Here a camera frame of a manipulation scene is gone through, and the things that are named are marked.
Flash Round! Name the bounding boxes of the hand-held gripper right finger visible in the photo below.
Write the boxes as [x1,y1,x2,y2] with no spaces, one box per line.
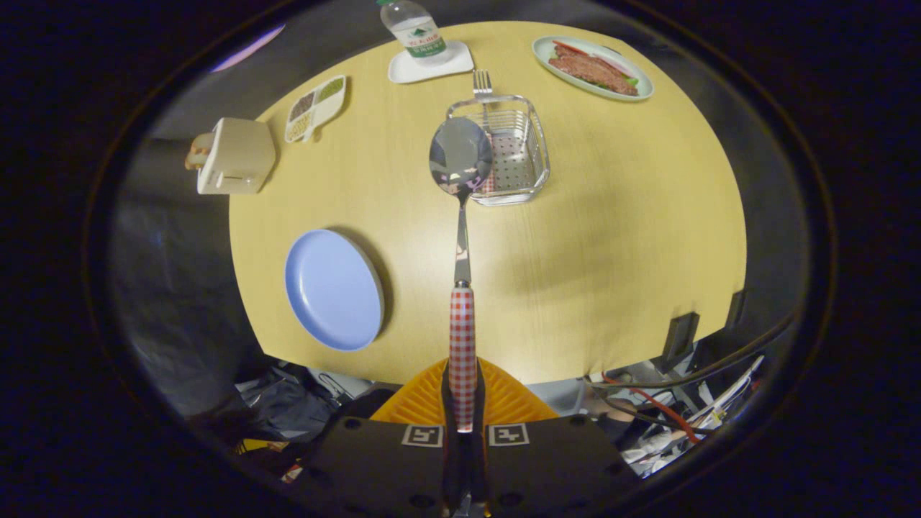
[464,358,638,516]

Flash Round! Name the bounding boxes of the dark bag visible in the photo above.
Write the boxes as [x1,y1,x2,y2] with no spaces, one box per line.
[234,365,340,445]

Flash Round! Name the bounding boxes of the clear plastic basket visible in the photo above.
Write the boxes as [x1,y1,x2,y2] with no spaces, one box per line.
[446,94,551,207]

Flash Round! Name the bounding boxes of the white square coaster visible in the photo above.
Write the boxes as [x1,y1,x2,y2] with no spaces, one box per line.
[388,41,475,84]

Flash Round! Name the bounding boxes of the white toaster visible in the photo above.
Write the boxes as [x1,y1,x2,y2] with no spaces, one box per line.
[197,117,276,196]

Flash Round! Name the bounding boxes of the white cable bundle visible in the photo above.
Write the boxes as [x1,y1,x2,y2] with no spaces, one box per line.
[625,355,766,476]

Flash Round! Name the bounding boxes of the pale green plate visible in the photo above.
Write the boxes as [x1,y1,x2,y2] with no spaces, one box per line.
[532,36,655,102]

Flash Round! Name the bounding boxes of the blue round plate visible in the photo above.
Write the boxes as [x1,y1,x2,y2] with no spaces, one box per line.
[284,229,385,352]

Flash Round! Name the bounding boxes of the red cable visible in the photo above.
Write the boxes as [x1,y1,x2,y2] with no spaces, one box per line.
[603,374,703,444]

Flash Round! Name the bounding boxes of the spoon with red checked handle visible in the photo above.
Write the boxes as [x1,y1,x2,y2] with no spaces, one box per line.
[429,117,494,433]

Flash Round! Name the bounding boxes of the black table clamp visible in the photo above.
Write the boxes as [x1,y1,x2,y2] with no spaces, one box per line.
[725,289,748,332]
[662,312,700,364]

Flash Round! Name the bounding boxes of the white divided grain dish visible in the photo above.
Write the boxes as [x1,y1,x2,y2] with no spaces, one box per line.
[285,75,348,144]

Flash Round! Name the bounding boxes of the brown meat with vegetables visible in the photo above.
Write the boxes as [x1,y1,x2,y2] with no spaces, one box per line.
[548,41,640,96]

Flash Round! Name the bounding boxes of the black cable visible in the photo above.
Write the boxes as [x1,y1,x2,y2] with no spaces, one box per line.
[586,324,792,394]

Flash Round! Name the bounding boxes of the clear plastic water bottle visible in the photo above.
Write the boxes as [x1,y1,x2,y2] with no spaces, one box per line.
[377,0,448,67]

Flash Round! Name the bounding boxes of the fork with red checked handle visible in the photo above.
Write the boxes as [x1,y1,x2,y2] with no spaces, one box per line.
[473,70,499,196]

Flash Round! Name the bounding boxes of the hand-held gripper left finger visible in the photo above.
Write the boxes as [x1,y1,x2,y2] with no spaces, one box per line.
[306,358,461,516]

